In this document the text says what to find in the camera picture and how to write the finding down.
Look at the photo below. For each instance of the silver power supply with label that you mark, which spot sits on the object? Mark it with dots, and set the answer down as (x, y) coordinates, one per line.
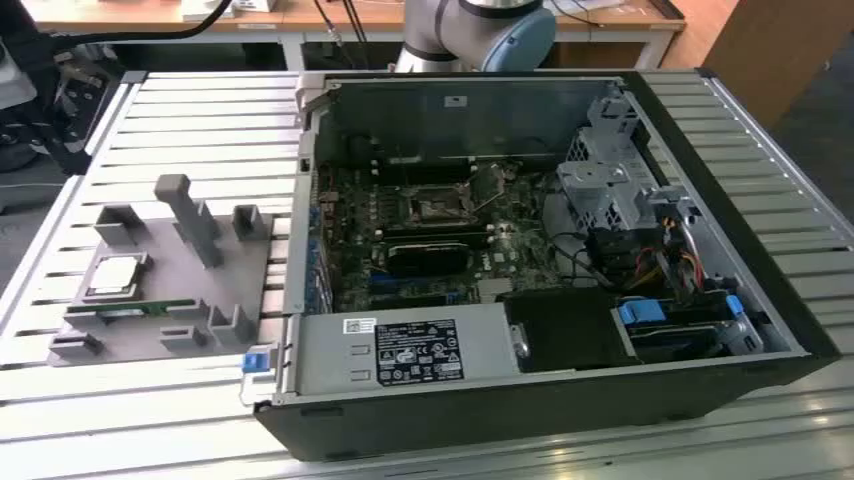
(327, 350)

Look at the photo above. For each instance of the silver disk bay cage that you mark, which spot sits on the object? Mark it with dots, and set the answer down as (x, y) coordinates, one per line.
(594, 195)

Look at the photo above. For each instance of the black plastic shroud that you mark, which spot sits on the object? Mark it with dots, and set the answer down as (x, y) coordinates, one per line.
(568, 330)

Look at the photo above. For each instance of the CPU socket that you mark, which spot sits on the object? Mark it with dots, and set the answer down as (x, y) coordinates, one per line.
(437, 205)

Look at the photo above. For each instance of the grey parts rack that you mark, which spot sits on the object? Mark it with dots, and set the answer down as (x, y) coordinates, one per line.
(167, 280)

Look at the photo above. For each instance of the black open PC case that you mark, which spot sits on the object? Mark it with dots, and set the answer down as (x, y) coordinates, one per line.
(534, 425)

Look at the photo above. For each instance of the blue case latch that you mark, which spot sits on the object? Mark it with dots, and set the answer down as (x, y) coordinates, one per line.
(257, 362)

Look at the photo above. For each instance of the black RAM slot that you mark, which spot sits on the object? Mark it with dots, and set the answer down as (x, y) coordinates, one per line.
(434, 230)
(434, 239)

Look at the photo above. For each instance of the CPU with silver top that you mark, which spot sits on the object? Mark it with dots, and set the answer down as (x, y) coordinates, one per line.
(114, 275)

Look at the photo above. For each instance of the brown wooden panel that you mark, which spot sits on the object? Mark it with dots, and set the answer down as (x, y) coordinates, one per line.
(788, 50)

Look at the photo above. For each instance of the silver chipset heatsink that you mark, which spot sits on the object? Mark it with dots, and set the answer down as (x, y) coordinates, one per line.
(494, 290)

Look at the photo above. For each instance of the blue drive bay clip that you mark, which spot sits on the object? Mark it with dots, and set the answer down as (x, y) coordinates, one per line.
(734, 306)

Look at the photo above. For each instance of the metal locking lever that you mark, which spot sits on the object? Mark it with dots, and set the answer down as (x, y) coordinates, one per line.
(482, 206)

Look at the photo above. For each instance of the wooden desk with white frame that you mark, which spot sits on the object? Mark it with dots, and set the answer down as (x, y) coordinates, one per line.
(267, 22)

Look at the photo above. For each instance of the hard disk in blue carrier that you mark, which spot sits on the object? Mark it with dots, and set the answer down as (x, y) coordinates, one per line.
(641, 310)

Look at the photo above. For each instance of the green RAM stick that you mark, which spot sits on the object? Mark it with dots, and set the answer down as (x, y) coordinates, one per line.
(154, 306)

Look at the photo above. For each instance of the black graphics card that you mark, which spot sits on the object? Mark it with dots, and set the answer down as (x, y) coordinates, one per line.
(428, 260)

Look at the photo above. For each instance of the dark green motherboard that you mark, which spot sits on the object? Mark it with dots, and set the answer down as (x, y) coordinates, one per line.
(521, 250)

